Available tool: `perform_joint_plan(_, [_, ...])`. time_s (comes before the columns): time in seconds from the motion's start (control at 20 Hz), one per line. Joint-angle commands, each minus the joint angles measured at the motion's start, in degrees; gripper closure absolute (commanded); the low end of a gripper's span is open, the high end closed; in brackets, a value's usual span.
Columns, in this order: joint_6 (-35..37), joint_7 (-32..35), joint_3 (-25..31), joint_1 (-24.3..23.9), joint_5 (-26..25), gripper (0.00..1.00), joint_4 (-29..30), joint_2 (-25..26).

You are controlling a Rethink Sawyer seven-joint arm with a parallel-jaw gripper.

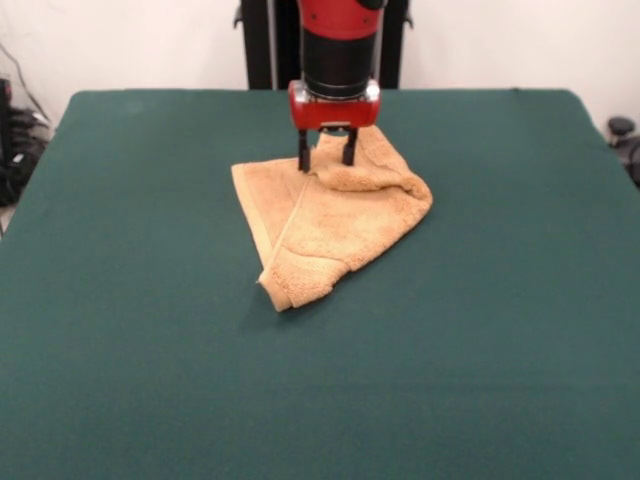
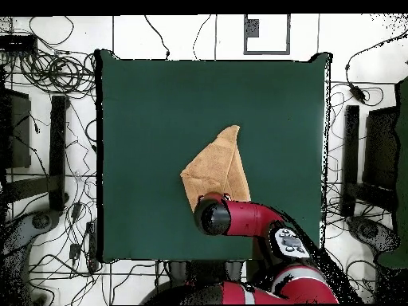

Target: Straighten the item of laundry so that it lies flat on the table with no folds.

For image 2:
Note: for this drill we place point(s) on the grey square frame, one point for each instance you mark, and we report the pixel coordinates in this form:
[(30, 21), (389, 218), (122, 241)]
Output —
[(251, 28)]

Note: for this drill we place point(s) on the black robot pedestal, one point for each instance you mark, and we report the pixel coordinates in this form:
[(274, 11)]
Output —
[(204, 271)]

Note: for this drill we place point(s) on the black power adapter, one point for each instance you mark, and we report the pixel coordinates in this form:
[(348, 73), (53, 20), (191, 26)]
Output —
[(357, 92)]

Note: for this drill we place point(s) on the large black box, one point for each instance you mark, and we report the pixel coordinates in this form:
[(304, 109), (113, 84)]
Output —
[(19, 134), (381, 149)]

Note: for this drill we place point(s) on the dark stand base with knob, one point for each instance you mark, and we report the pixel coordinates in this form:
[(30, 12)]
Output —
[(19, 232), (373, 234)]

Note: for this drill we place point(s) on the tan terry towel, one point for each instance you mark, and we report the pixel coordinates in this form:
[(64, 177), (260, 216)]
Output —
[(216, 165)]

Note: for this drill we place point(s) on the black power strip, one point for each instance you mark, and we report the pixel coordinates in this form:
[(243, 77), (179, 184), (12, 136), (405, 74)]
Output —
[(92, 245)]

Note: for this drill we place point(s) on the flat black box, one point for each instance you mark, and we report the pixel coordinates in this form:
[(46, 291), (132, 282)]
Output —
[(17, 43)]

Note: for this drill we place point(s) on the dark green table cloth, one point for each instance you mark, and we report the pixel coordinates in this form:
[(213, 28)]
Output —
[(143, 127)]

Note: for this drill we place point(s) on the small black adapter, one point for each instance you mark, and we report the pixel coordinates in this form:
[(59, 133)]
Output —
[(77, 210), (75, 251)]

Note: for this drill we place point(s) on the black stand bar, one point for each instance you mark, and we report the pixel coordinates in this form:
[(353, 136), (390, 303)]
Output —
[(58, 143), (350, 143)]

